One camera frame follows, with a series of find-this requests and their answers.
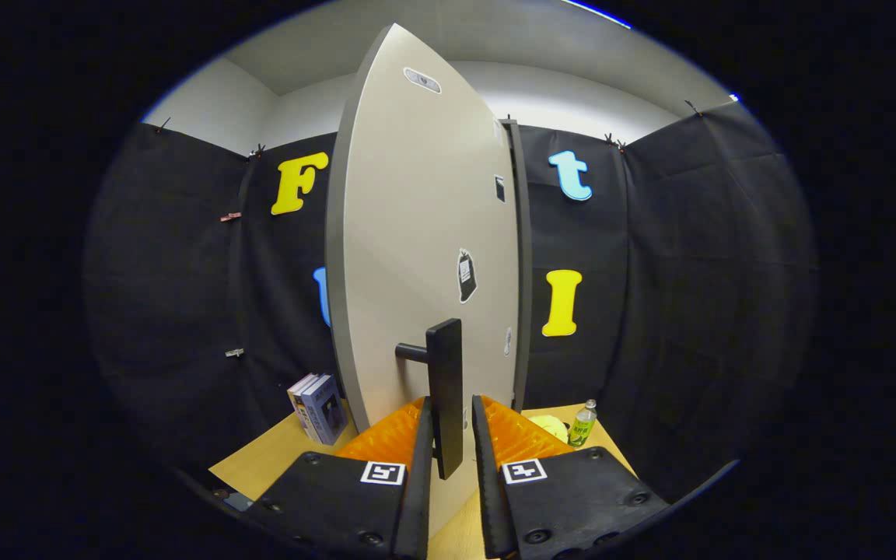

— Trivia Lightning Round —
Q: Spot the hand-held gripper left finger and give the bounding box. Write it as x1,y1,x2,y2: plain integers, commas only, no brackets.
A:
250,397,435,560

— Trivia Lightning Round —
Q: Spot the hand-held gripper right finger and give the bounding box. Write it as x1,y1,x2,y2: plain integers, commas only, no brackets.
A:
470,394,670,560

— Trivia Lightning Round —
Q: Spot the black door handle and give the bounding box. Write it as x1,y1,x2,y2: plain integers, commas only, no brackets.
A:
395,318,464,481

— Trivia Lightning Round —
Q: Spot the grey shoe cabinet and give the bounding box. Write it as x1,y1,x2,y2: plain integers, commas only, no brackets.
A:
499,118,533,413

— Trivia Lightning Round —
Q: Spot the beige shoe cabinet door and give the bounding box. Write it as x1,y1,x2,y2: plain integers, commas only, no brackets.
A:
325,23,523,537

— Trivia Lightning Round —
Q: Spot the yellow plush toy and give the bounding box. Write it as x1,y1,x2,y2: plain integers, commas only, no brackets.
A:
527,415,571,444

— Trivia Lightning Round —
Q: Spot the green drink bottle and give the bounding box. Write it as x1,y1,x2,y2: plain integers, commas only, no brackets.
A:
569,399,598,449

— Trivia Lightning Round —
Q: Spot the blue book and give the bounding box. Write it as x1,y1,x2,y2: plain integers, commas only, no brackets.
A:
300,375,349,446

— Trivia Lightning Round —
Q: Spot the black backdrop cloth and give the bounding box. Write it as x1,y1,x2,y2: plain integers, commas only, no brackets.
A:
82,101,818,499

